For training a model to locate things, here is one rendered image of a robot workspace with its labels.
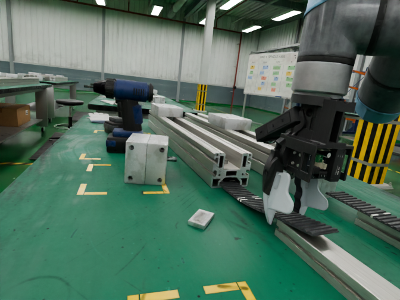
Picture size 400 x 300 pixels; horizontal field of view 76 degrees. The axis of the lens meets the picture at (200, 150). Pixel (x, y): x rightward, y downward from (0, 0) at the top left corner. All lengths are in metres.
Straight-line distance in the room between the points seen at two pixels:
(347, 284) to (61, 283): 0.33
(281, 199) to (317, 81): 0.18
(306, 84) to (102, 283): 0.35
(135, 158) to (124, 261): 0.27
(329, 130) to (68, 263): 0.37
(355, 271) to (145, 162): 0.42
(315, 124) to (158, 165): 0.34
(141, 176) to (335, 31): 0.44
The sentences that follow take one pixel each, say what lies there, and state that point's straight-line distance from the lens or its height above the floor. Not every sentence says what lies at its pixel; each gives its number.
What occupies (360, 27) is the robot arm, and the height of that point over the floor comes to 1.10.
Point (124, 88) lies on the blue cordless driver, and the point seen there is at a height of 0.97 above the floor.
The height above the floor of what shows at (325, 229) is 0.83.
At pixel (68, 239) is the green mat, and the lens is 0.42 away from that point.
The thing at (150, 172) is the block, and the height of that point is 0.81.
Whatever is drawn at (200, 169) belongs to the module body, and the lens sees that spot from 0.65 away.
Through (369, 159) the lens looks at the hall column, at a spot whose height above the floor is 0.37.
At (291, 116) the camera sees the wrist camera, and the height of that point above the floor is 0.97.
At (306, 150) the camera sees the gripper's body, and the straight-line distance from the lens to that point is 0.38.
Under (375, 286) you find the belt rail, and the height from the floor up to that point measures 0.81.
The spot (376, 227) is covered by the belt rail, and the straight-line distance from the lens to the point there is 0.58.
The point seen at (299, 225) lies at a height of 0.82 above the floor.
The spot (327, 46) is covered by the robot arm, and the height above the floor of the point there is 1.07.
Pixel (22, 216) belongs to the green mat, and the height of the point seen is 0.78.
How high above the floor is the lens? 1.00
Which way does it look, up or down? 14 degrees down
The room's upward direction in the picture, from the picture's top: 6 degrees clockwise
